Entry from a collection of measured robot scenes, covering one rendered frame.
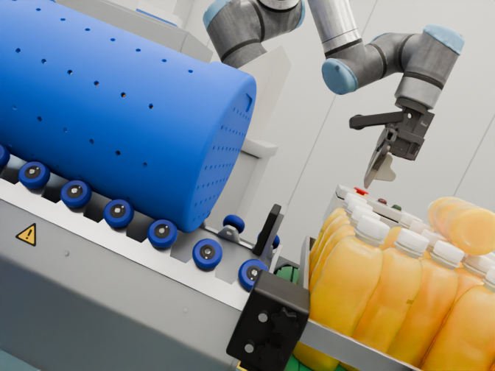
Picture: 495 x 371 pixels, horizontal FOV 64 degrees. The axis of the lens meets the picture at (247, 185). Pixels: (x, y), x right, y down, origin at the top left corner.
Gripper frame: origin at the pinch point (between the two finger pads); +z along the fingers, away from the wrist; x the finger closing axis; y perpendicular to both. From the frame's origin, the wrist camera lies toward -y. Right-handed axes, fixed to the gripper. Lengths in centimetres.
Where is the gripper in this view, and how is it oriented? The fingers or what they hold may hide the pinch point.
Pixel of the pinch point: (364, 182)
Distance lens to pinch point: 96.8
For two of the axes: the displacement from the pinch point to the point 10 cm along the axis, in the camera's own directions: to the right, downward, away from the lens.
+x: 1.6, -1.2, 9.8
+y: 9.1, 4.0, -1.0
